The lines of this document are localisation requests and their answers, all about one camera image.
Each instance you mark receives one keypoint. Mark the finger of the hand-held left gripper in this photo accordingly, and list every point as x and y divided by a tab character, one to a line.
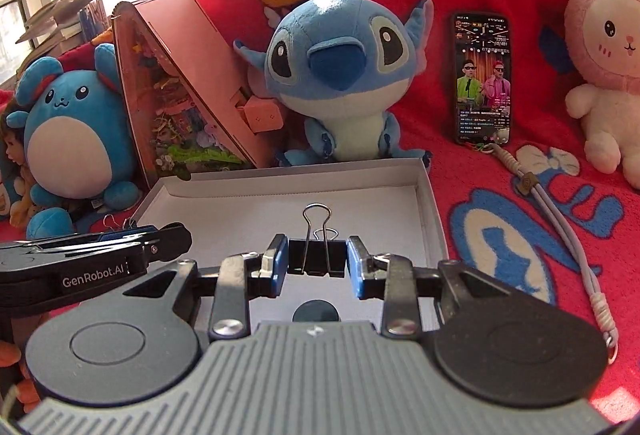
125	233
170	240

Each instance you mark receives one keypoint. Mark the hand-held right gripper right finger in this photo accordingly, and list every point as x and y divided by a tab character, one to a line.
357	267

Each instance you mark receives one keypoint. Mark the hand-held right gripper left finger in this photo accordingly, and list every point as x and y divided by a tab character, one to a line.
280	265

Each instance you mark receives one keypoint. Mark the black binder clip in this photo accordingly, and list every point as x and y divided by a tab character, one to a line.
317	257

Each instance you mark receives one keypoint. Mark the black round lid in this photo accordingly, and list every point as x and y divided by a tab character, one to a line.
316	311

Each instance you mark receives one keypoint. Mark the white cardboard box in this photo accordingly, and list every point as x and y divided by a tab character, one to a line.
350	195

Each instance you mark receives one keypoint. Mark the person's left hand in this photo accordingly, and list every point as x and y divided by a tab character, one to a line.
12	355

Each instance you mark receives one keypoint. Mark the small binder clip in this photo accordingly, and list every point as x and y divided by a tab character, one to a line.
123	226

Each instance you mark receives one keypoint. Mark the round blue plush toy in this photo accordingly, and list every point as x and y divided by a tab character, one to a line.
70	125

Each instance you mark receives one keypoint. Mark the brown haired doll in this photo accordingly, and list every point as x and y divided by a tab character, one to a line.
12	150

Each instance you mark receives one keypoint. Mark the pink triangular toy house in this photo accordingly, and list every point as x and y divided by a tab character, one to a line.
210	65

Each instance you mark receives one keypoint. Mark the blue alien plush toy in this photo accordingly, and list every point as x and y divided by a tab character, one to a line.
345	65

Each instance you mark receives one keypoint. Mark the stack of books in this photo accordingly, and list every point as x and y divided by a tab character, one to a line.
65	20

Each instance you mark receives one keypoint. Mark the black smartphone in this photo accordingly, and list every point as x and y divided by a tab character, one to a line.
482	80

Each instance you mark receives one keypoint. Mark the pink bunny plush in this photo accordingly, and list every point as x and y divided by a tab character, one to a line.
610	45

